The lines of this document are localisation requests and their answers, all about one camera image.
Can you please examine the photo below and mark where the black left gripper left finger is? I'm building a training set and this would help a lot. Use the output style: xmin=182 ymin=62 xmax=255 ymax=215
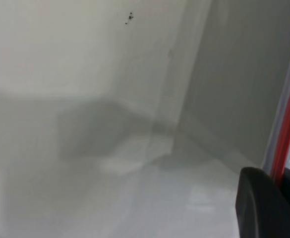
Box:
xmin=234 ymin=167 xmax=290 ymax=238

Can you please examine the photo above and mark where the clear zip bag red strip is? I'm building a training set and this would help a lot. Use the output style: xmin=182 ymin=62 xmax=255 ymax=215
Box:
xmin=260 ymin=0 xmax=290 ymax=181

